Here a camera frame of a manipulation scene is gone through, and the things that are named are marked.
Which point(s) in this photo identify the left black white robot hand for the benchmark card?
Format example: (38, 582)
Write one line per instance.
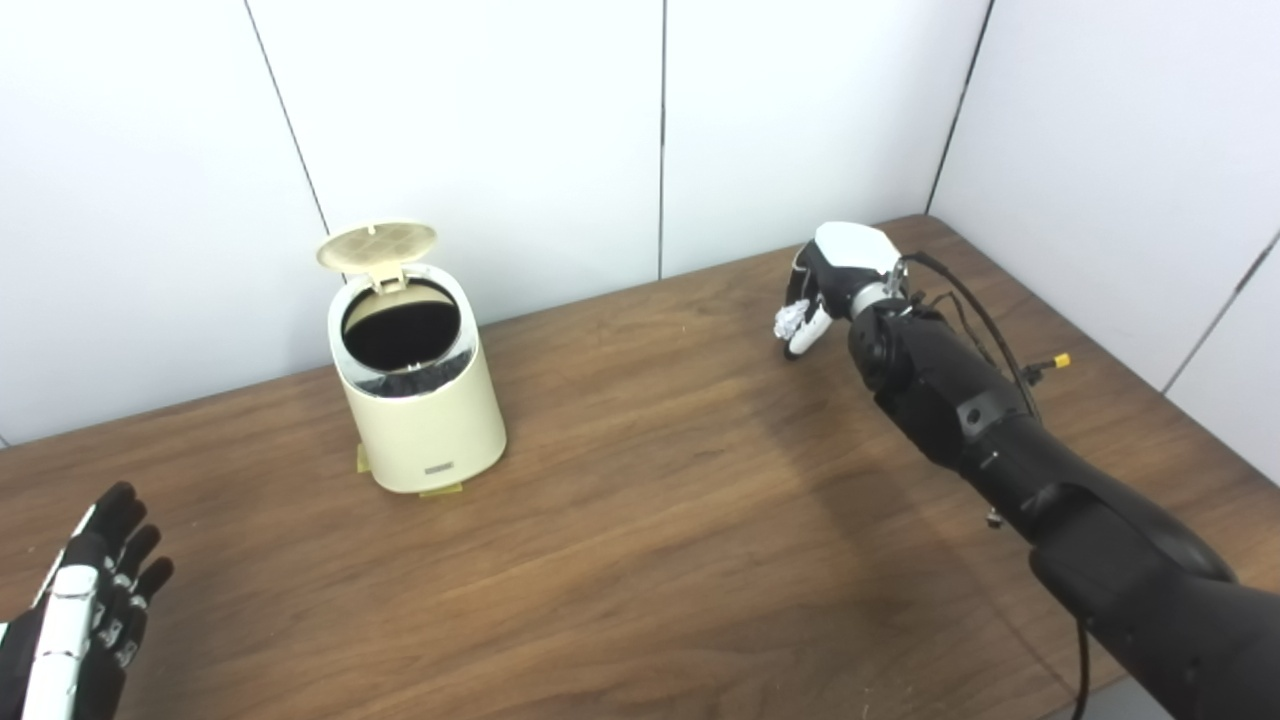
(90, 620)

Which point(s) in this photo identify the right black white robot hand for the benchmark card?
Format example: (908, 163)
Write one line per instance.
(850, 255)

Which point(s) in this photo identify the white paper ball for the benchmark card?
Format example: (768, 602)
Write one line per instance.
(790, 320)

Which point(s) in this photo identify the round cream bin lid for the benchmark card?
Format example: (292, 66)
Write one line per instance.
(378, 243)

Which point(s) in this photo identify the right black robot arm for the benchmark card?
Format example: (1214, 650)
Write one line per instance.
(950, 390)

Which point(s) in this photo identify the cream-colored trash bin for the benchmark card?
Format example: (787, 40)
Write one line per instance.
(430, 430)

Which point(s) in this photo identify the black bin liner bag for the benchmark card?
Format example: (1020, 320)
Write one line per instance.
(400, 330)

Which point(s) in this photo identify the yellow tape strip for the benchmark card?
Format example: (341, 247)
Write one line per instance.
(364, 460)
(442, 491)

